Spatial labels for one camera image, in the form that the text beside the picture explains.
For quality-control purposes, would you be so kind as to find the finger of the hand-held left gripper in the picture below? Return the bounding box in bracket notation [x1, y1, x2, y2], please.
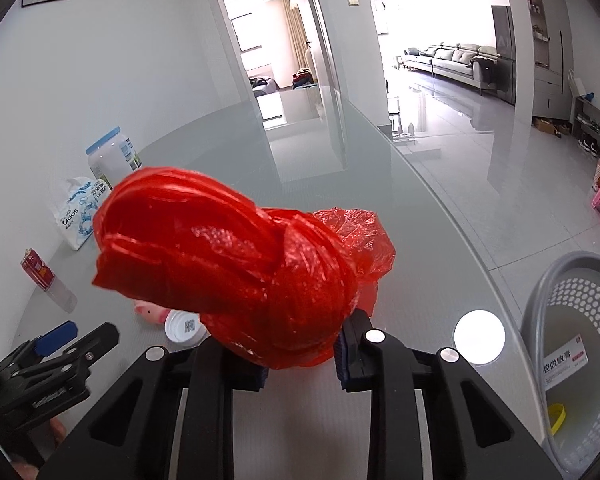
[0, 321, 78, 372]
[17, 322, 120, 387]

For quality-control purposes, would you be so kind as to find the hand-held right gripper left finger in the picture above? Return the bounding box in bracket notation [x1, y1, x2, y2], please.
[37, 335, 271, 480]

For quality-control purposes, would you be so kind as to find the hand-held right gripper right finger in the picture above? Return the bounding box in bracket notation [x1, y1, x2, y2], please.
[332, 308, 563, 480]

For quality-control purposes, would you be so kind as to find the red plastic bag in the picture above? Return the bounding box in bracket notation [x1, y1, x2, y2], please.
[91, 164, 397, 370]

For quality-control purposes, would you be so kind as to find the grey perforated plastic basket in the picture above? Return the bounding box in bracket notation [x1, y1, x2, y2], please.
[520, 251, 600, 480]

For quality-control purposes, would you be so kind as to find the person's left hand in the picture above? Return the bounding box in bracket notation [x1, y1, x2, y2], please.
[11, 417, 70, 480]

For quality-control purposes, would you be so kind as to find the small pink wrapper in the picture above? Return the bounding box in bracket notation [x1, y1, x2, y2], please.
[134, 301, 173, 325]

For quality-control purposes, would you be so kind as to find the white bottle cap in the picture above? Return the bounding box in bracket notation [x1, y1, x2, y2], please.
[164, 310, 211, 346]

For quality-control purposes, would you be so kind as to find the white and blue tissue pack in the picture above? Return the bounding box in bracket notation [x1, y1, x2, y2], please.
[55, 176, 113, 252]

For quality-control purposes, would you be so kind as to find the white jar with blue lid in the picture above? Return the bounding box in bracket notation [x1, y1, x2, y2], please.
[86, 126, 143, 191]

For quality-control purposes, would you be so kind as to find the white box with red label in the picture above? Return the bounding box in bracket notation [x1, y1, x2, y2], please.
[539, 332, 593, 393]

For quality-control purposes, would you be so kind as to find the grey sofa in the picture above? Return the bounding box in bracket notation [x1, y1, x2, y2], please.
[404, 42, 498, 93]

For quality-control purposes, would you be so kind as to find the dark clothing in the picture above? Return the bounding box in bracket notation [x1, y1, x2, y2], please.
[470, 56, 498, 96]

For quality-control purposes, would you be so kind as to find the shoe rack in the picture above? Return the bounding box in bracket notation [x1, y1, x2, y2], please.
[572, 95, 600, 161]

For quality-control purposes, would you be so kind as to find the white paper bag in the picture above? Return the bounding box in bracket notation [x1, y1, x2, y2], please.
[567, 70, 591, 98]

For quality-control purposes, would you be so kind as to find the tall grey cabinet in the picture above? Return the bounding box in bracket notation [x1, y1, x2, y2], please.
[522, 0, 566, 121]

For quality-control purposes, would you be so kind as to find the yellow plastic ring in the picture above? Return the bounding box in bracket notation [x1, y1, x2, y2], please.
[547, 403, 567, 436]

